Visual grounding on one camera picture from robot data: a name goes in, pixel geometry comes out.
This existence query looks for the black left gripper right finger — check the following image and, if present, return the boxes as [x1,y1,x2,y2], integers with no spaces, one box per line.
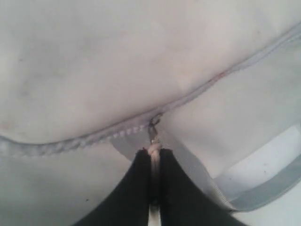
[160,149,244,226]

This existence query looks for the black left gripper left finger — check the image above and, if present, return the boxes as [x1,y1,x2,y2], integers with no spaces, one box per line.
[75,149,151,226]

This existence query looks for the metal zipper pull ring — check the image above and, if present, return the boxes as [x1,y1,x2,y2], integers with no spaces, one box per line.
[147,114,165,156]

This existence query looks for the white fabric backpack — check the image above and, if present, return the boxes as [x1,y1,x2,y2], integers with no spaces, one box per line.
[0,0,301,226]

